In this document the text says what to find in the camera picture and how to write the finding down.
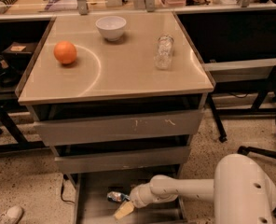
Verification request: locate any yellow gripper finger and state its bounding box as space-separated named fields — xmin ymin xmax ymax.
xmin=114 ymin=201 xmax=134 ymax=219

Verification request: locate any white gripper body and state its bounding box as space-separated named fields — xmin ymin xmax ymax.
xmin=130 ymin=184 xmax=155 ymax=208

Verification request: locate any redbull can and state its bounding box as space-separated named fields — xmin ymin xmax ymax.
xmin=107 ymin=191 xmax=130 ymax=203

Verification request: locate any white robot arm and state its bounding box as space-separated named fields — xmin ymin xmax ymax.
xmin=114 ymin=154 xmax=276 ymax=224

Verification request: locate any grey open bottom drawer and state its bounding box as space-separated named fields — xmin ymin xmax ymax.
xmin=74 ymin=166 xmax=187 ymax=224

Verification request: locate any grey middle drawer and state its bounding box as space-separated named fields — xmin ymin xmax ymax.
xmin=55 ymin=146 xmax=190 ymax=174

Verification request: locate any grey top drawer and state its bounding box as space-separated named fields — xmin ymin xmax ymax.
xmin=34 ymin=109 xmax=203 ymax=146

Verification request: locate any grey drawer cabinet with counter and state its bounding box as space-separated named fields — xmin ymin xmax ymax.
xmin=15 ymin=11 xmax=215 ymax=224

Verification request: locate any black desk leg with caster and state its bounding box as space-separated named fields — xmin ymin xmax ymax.
xmin=206 ymin=94 xmax=227 ymax=143

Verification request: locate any white sneaker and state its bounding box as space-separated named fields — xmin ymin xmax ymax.
xmin=0 ymin=205 xmax=23 ymax=224

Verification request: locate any black office chair base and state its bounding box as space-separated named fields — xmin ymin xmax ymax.
xmin=238 ymin=146 xmax=276 ymax=218

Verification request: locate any orange fruit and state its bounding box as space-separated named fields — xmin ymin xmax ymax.
xmin=53 ymin=41 xmax=77 ymax=64

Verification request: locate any white bowl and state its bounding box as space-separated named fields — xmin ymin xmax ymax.
xmin=95 ymin=16 xmax=127 ymax=41

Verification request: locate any black box with label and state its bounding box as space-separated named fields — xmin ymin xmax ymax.
xmin=2 ymin=42 xmax=37 ymax=69

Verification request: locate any black cable on floor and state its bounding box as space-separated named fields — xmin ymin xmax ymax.
xmin=60 ymin=174 xmax=76 ymax=205

